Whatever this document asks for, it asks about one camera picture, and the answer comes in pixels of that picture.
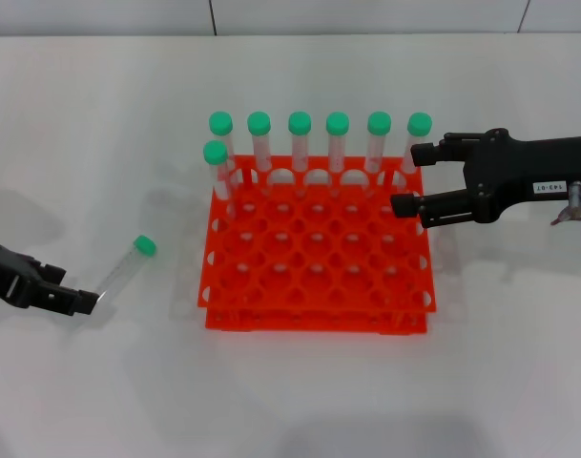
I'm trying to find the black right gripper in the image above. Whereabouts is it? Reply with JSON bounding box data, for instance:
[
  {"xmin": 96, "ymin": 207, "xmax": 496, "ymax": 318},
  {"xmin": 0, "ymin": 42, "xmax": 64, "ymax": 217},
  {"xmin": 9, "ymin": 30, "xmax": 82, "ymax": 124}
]
[{"xmin": 389, "ymin": 127, "xmax": 581, "ymax": 229}]

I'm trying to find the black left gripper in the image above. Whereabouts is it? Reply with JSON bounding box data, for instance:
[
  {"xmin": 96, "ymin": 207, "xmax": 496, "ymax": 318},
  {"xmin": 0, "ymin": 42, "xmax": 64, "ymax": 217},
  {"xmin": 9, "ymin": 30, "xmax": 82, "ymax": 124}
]
[{"xmin": 0, "ymin": 240, "xmax": 100, "ymax": 317}]

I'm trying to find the clear test tube green cap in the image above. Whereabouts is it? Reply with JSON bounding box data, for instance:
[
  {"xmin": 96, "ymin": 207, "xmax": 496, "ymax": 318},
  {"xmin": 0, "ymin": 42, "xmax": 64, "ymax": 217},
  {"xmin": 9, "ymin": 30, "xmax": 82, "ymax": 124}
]
[
  {"xmin": 364, "ymin": 111, "xmax": 393, "ymax": 197},
  {"xmin": 288, "ymin": 111, "xmax": 314, "ymax": 198},
  {"xmin": 246, "ymin": 111, "xmax": 273, "ymax": 195},
  {"xmin": 94, "ymin": 234, "xmax": 158, "ymax": 302},
  {"xmin": 325, "ymin": 111, "xmax": 351, "ymax": 198},
  {"xmin": 400, "ymin": 112, "xmax": 433, "ymax": 195},
  {"xmin": 208, "ymin": 111, "xmax": 239, "ymax": 192},
  {"xmin": 202, "ymin": 139, "xmax": 239, "ymax": 219}
]

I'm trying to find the orange plastic test tube rack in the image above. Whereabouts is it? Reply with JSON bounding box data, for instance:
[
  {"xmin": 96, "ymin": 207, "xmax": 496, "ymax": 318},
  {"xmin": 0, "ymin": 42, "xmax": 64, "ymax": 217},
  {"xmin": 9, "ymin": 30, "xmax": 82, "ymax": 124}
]
[{"xmin": 197, "ymin": 153, "xmax": 438, "ymax": 336}]

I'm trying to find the right arm cable with plugs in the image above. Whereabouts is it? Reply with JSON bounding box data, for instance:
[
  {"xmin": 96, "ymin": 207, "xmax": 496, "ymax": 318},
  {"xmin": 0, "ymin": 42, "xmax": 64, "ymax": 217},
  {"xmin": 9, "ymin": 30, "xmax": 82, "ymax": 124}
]
[{"xmin": 550, "ymin": 179, "xmax": 581, "ymax": 226}]

